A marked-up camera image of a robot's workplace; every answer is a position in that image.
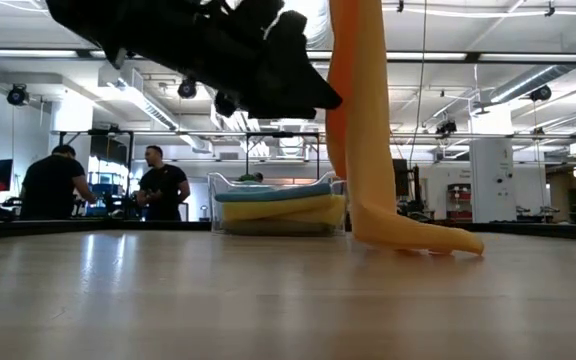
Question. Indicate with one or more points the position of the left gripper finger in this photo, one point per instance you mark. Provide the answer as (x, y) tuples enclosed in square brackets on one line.
[(303, 90), (283, 114)]

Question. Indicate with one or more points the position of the blue microfiber towel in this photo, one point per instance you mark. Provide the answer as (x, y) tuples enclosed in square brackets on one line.
[(273, 194)]

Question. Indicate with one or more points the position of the orange microfiber towel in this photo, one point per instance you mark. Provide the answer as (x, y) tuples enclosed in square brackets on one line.
[(368, 150)]

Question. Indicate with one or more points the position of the yellow microfiber towel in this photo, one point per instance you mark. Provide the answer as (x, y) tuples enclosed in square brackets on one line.
[(278, 210)]

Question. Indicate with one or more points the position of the clear plastic bin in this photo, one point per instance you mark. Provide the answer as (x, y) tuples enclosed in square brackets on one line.
[(213, 200)]

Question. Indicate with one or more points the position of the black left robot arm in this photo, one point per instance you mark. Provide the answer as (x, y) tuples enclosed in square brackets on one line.
[(118, 25)]

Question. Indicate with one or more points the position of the small green background object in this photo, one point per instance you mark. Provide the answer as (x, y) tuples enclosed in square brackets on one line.
[(250, 177)]

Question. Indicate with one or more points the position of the person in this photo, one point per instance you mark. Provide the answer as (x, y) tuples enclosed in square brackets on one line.
[(53, 190), (165, 190)]

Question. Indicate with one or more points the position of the white square column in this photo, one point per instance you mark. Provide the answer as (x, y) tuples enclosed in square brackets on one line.
[(492, 175)]

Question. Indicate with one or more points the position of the black gantry frame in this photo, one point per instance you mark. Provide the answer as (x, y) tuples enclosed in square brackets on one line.
[(130, 170), (283, 135)]

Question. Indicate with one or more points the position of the silver ventilation duct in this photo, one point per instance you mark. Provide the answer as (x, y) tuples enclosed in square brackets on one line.
[(318, 25), (543, 75)]

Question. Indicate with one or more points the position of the black ceiling-hung camera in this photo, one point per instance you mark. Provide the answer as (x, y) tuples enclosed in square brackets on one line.
[(446, 128), (541, 93), (187, 89), (18, 95)]

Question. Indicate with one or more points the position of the long ceiling light rail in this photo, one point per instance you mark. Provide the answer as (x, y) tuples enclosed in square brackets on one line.
[(518, 57)]

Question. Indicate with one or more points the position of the black aluminium frame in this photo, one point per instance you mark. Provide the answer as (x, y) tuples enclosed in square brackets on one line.
[(68, 229)]

